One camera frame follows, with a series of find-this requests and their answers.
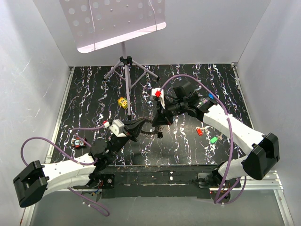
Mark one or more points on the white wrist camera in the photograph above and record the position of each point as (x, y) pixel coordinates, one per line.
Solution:
(158, 95)
(117, 128)

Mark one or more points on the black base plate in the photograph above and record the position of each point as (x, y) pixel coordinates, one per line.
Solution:
(153, 181)

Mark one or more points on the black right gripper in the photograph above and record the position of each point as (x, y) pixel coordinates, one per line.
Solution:
(162, 117)

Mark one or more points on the red tagged key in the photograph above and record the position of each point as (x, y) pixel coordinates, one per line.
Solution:
(199, 131)

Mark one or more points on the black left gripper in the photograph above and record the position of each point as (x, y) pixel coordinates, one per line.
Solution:
(132, 129)

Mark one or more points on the yellow green toy block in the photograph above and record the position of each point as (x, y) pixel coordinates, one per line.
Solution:
(122, 101)

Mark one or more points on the green tagged key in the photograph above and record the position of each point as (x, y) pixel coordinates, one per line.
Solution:
(215, 139)

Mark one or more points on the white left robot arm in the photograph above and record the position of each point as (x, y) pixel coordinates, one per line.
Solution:
(37, 180)

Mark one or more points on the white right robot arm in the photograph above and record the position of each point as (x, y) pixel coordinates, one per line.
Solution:
(261, 151)

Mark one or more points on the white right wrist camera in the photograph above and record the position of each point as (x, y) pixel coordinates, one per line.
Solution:
(158, 95)

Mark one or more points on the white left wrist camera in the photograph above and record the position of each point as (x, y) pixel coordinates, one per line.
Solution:
(117, 128)

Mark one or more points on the red round marker sticker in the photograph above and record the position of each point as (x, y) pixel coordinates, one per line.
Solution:
(77, 143)

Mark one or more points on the perforated music stand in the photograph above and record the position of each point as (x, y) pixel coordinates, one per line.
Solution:
(97, 24)

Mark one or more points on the blue tagged key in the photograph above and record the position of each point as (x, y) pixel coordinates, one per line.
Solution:
(210, 96)

